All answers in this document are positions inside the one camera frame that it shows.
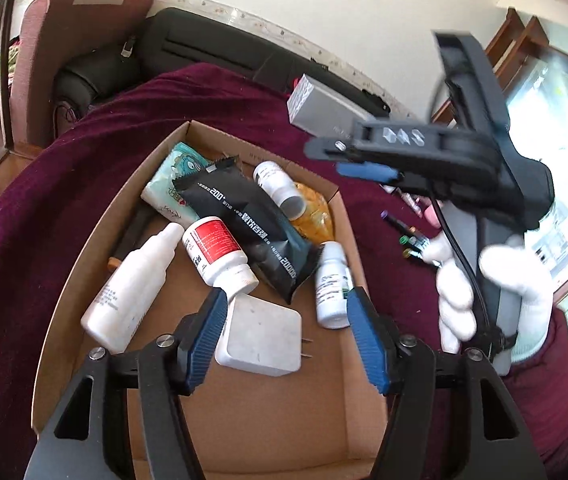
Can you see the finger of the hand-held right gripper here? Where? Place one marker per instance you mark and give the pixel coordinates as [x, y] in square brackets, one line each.
[334, 149]
[369, 171]

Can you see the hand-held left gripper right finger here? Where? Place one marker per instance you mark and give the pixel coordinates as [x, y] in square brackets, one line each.
[366, 335]

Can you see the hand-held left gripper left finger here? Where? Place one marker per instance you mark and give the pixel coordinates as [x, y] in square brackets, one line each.
[203, 340]

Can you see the large white power adapter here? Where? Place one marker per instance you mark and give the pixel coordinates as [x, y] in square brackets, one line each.
[254, 335]

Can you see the white bottle with green label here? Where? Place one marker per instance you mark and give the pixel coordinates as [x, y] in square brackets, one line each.
[329, 285]

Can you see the white pill bottle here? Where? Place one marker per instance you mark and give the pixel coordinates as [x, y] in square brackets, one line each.
[274, 180]

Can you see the yellow snack packet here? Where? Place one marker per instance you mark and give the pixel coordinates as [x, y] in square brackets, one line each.
[314, 215]

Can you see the white dropper bottle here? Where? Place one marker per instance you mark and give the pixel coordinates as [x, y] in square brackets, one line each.
[123, 290]

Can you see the white bottle with red label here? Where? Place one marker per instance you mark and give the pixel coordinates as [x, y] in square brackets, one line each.
[213, 245]

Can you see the black snack packet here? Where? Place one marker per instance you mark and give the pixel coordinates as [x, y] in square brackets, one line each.
[244, 220]

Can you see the teal tissue pack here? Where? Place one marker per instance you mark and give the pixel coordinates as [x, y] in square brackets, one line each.
[173, 180]

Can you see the person's right forearm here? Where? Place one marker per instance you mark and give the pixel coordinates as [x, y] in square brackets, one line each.
[554, 410]

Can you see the person's right hand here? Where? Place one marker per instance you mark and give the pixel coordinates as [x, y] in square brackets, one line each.
[454, 300]

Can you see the grey cardboard gift box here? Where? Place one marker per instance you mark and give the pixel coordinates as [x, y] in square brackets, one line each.
[324, 105]

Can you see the pink white tube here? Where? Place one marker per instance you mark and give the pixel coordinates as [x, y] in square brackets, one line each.
[429, 214]

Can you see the green-capped black marker pen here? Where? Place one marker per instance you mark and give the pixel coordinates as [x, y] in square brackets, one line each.
[411, 240]

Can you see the black bag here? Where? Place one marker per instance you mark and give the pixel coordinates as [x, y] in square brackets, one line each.
[203, 45]

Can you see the maroon armchair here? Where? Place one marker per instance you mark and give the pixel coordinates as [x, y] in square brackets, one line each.
[63, 25]

